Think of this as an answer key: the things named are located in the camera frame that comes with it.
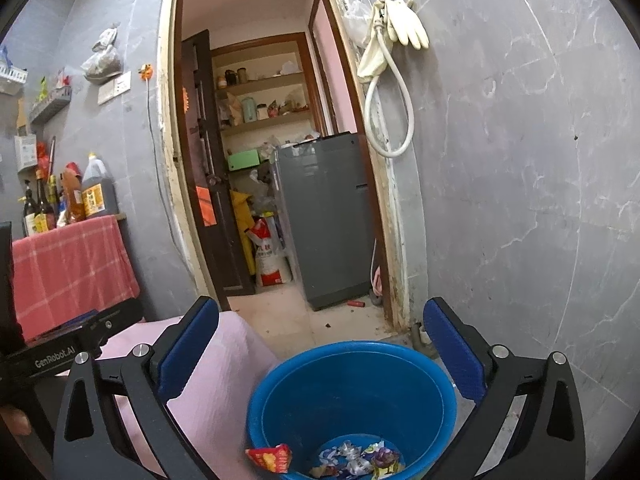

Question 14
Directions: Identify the blue plastic bucket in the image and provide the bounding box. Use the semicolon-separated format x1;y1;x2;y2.
246;341;458;480

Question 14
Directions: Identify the green box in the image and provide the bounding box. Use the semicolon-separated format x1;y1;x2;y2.
227;149;262;172

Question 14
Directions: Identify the grey refrigerator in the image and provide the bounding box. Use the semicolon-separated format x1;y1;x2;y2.
275;131;383;312

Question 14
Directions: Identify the red snack wrapper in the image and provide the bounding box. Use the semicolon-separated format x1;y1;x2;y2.
244;443;293;474

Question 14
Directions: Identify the purple yellow wrapper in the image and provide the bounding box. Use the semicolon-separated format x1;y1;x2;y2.
362;440;406;477

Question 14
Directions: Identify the black wall cable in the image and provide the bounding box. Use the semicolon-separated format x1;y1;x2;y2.
144;77;177;243

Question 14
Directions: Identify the wooden door frame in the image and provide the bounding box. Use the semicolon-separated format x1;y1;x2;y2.
156;0;418;333

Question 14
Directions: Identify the pink item by refrigerator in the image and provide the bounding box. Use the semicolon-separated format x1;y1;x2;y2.
371;265;387;307

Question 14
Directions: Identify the pink blanket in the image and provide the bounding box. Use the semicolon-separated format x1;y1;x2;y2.
100;311;280;478

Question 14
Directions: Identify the clear plastic bag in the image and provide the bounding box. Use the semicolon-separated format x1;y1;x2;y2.
343;0;375;48

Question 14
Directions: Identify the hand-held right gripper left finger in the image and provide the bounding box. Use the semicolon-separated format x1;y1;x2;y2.
52;296;221;480

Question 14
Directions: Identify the white wall box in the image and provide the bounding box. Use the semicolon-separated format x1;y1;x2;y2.
13;133;39;172

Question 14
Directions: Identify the person's left hand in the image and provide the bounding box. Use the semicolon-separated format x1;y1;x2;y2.
0;404;34;437

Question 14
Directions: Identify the white wall switch plate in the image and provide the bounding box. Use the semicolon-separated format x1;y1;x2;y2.
96;70;133;106

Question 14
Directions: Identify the large dark oil jug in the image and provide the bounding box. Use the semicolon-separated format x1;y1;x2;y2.
80;153;121;220

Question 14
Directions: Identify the white wall basket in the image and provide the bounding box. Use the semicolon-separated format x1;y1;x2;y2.
0;44;29;97

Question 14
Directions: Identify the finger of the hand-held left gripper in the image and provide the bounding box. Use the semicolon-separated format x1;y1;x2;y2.
24;297;147;348

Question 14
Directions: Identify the red plaid cloth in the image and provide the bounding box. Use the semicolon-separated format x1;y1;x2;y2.
11;214;142;343

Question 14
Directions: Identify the grey wall rack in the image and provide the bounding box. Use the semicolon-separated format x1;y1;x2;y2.
27;84;74;124

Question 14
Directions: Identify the silver blue wrapper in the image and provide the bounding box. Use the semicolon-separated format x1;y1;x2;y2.
310;441;362;478

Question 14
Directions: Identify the dark glass bottle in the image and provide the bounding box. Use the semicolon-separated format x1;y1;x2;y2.
36;170;57;233
22;180;42;237

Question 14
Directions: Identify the white red rice bag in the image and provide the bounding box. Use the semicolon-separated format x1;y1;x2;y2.
247;214;294;288

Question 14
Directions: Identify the orange oil bottle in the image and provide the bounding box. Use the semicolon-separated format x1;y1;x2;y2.
60;167;87;226

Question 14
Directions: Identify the yellow container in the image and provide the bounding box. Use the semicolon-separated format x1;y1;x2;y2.
229;189;257;277

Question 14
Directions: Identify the grey floor pipe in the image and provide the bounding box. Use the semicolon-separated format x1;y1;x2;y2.
411;321;437;357

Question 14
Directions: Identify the cream rubber glove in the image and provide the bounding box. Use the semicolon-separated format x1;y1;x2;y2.
382;0;430;51
356;1;397;82

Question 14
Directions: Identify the white hose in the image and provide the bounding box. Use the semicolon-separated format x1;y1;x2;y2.
364;25;417;159

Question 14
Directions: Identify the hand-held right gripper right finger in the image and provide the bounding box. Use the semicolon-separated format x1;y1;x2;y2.
422;296;587;480

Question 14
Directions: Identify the hanging bag of dark goods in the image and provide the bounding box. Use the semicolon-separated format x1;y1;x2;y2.
79;21;124;86

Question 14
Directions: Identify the brown wooden door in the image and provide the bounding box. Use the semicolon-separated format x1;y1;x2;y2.
180;29;257;298

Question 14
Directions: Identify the wooden shelf unit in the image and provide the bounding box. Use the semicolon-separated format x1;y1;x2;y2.
209;31;328;162

